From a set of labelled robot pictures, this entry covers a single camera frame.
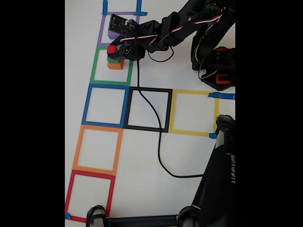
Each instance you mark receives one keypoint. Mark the large purple cube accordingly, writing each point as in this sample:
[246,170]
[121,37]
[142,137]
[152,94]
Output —
[113,36]

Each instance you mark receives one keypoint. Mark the small red cube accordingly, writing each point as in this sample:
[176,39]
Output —
[111,49]

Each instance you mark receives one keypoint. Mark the green cube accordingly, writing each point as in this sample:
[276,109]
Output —
[110,57]

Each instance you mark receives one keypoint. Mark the orange cube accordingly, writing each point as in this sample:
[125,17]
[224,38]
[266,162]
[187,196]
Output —
[114,65]

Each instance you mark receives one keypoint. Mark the blue tape strip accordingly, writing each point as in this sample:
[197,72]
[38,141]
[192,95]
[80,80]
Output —
[139,7]
[212,136]
[67,215]
[225,96]
[104,6]

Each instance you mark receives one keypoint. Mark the red table clamp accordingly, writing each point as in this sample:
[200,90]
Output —
[222,81]

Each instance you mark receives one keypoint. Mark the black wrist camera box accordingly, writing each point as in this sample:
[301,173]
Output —
[118,24]

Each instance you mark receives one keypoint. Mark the purple square frame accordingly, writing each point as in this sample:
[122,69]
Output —
[100,35]

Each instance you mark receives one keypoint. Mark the green square frame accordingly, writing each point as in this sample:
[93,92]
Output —
[92,68]

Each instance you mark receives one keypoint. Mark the black square frame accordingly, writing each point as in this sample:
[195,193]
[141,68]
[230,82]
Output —
[137,127]

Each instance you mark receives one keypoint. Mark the blue square frame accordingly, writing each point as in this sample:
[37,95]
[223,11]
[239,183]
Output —
[101,124]

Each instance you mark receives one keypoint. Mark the yellow square frame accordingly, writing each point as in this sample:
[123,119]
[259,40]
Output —
[189,133]

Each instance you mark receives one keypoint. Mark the orange square frame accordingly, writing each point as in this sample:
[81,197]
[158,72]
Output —
[77,151]

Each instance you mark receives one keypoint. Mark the red square frame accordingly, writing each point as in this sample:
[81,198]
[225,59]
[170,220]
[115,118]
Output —
[68,194]

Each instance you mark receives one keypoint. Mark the black camera tripod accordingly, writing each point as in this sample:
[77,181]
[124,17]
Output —
[213,189]

